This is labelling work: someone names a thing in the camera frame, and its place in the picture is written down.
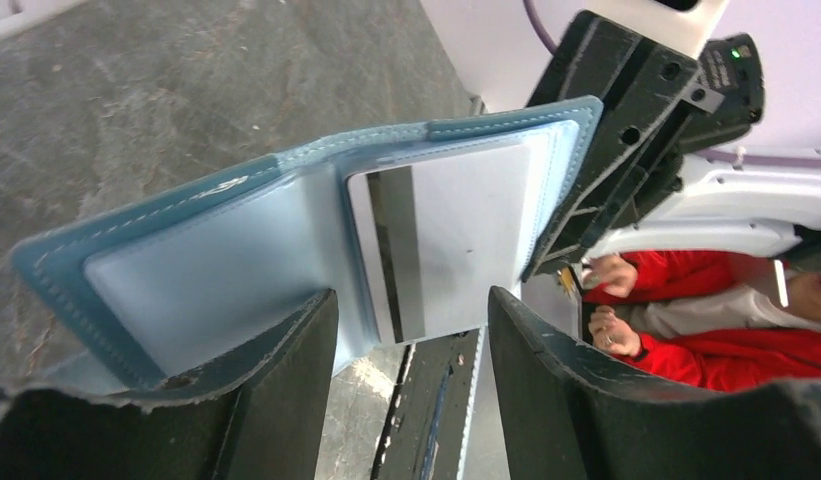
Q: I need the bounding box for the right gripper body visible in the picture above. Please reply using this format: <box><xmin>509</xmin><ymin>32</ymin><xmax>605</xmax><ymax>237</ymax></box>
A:
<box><xmin>613</xmin><ymin>33</ymin><xmax>765</xmax><ymax>228</ymax></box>

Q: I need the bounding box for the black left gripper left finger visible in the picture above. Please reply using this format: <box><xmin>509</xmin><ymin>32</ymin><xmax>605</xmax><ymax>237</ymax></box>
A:
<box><xmin>0</xmin><ymin>290</ymin><xmax>338</xmax><ymax>479</ymax></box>

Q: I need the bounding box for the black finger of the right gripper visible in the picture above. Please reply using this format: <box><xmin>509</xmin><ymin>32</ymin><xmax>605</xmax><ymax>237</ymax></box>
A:
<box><xmin>522</xmin><ymin>10</ymin><xmax>700</xmax><ymax>280</ymax></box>

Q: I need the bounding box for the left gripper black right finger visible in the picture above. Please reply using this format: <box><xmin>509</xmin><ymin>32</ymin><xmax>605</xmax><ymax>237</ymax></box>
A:
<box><xmin>488</xmin><ymin>286</ymin><xmax>821</xmax><ymax>479</ymax></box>

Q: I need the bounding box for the silver credit card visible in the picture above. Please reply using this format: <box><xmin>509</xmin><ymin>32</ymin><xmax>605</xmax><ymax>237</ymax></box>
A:
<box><xmin>346</xmin><ymin>138</ymin><xmax>548</xmax><ymax>344</ymax></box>

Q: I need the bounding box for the blue card holder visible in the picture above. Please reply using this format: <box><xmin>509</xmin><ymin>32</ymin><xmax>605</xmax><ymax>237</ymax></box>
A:
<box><xmin>12</xmin><ymin>100</ymin><xmax>597</xmax><ymax>393</ymax></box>

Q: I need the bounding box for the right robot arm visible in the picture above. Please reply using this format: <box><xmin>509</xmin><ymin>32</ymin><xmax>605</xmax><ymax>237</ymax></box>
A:
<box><xmin>523</xmin><ymin>9</ymin><xmax>821</xmax><ymax>278</ymax></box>

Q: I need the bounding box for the person in red jacket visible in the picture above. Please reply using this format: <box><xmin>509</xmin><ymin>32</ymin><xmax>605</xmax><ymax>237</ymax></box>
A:
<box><xmin>585</xmin><ymin>250</ymin><xmax>821</xmax><ymax>392</ymax></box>

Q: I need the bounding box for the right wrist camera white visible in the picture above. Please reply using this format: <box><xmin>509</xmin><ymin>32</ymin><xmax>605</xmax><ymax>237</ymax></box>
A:
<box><xmin>585</xmin><ymin>0</ymin><xmax>730</xmax><ymax>59</ymax></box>

